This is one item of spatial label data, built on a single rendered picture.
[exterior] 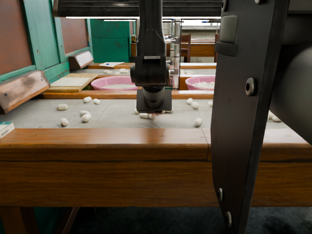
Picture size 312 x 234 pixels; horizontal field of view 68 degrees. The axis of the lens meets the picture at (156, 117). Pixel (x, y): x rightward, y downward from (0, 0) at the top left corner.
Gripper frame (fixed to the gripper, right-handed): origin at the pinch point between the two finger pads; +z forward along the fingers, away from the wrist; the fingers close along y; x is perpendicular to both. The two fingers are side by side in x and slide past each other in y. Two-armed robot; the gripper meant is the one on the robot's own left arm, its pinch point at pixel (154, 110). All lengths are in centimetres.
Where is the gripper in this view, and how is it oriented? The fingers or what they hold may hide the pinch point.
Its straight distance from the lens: 75.8
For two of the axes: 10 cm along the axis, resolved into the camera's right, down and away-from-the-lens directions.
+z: 0.1, 3.3, 9.4
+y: -10.0, -0.1, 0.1
